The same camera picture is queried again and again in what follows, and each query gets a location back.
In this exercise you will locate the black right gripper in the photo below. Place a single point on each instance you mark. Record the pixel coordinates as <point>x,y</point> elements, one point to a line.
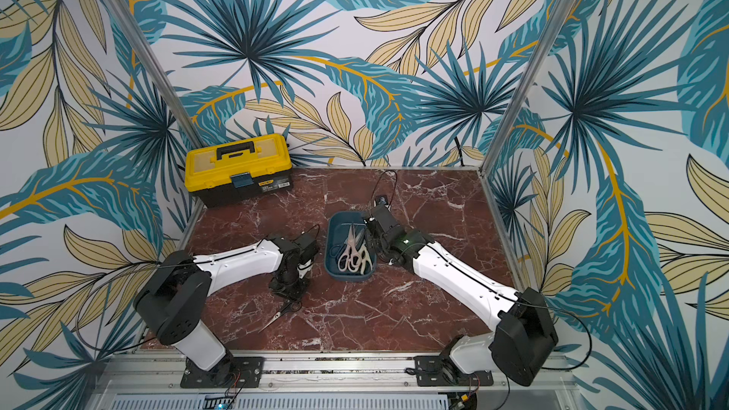
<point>375,225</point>

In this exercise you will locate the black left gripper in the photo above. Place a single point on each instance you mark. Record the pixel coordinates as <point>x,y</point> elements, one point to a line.
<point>295,295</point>

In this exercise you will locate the thin black scissors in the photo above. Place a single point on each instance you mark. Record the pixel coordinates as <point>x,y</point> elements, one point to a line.
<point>290,306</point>

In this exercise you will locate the teal plastic storage box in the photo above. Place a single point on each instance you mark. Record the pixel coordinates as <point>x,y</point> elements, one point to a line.
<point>338,228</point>

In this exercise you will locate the pink handled kitchen scissors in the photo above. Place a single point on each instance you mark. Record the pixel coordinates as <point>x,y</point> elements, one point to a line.
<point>351,245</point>

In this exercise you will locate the cream handled kitchen scissors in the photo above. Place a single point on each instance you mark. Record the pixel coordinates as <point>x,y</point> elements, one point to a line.
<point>360,261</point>

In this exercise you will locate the blue handled scissors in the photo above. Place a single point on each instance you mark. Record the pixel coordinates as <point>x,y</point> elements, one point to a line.
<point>336,250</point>

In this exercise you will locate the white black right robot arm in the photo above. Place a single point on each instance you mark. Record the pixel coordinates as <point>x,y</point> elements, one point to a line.
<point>521,334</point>

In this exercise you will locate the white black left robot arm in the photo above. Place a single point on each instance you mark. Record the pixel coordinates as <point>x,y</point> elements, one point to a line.
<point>172,300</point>

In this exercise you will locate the yellow black toolbox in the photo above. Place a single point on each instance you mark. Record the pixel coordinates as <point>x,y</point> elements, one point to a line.
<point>229,173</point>

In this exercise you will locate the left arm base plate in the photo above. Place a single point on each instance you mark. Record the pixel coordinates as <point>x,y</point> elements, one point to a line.
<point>232,371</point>

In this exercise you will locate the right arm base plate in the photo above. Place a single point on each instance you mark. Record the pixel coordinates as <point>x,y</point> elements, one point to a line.
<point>433,371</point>

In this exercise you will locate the aluminium front rail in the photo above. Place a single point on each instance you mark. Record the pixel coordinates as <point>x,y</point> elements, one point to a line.
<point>324,380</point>

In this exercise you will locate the right aluminium frame post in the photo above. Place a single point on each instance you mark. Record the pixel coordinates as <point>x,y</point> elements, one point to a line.
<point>540,53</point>

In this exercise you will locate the aluminium frame post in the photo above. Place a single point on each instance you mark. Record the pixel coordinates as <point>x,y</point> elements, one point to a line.
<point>540,53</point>
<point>138,42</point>

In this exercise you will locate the left aluminium frame post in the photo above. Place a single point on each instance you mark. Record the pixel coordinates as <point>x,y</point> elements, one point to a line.
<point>138,42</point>

